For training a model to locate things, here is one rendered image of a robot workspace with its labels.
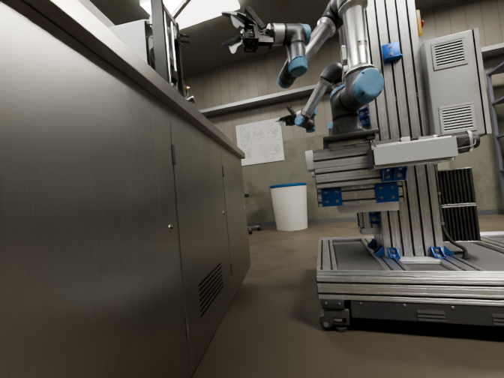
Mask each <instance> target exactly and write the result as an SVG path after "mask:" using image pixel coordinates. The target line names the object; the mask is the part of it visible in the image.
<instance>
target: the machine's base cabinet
mask: <svg viewBox="0 0 504 378"><path fill-rule="evenodd" d="M250 267H251V259H250V251H249V242H248V225H247V217H246V208H245V192H244V183H243V175H242V159H240V158H239V157H237V156H236V155H235V154H233V153H232V152H231V151H229V150H228V149H226V148H225V147H223V146H222V145H221V144H220V143H218V142H217V141H215V140H214V139H212V138H211V137H210V136H209V135H207V134H206V133H204V132H203V131H201V130H200V129H199V128H198V127H196V126H195V125H193V124H191V123H190V122H189V121H188V120H187V119H185V118H183V117H182V116H181V115H179V114H178V113H177V112H175V111H174V110H173V109H171V108H169V107H168V106H167V105H166V104H165V103H163V102H161V101H160V100H158V99H157V98H156V97H155V96H153V95H152V94H150V93H149V92H147V91H146V90H145V89H144V88H142V87H141V86H139V85H138V84H136V83H135V82H134V81H133V80H131V79H130V78H128V77H127V76H125V75H124V74H123V73H122V72H120V71H119V70H117V69H116V68H114V67H113V66H112V65H111V64H109V63H108V62H106V61H104V60H103V59H102V58H101V57H99V56H98V55H96V54H95V53H94V52H92V51H91V50H90V49H88V48H87V47H86V46H84V45H82V44H81V43H80V42H79V41H77V40H76V39H74V38H73V37H71V36H70V35H69V34H68V33H66V32H65V31H63V30H62V29H60V28H59V27H58V26H57V25H55V24H54V23H52V22H51V21H49V20H48V19H47V18H46V17H44V16H42V15H41V14H40V13H38V12H37V11H36V10H34V9H33V8H32V7H30V6H29V5H27V4H26V3H25V2H24V1H22V0H0V378H191V377H192V376H193V374H194V372H195V371H196V370H197V366H198V364H199V363H200V361H201V359H202V357H203V355H204V353H205V351H206V350H207V348H208V346H209V344H210V342H211V340H212V338H213V337H214V335H215V332H216V331H217V329H218V327H219V325H220V324H221V321H222V319H223V318H224V316H225V314H226V312H227V310H228V308H229V306H230V305H231V303H232V301H233V299H234V297H235V295H236V293H237V292H238V290H239V287H240V286H241V285H242V281H243V280H244V279H245V275H246V274H247V272H248V270H249V268H250Z"/></svg>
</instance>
